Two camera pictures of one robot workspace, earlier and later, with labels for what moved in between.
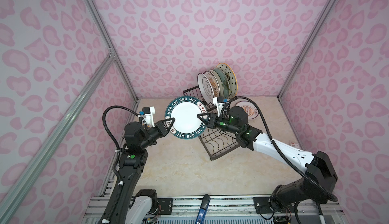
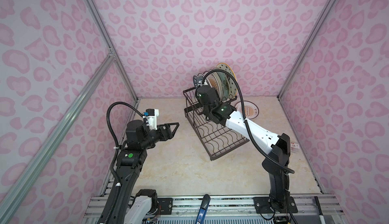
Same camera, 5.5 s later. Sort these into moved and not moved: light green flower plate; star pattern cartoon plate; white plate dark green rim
Moved: white plate dark green rim
Not moved: star pattern cartoon plate; light green flower plate
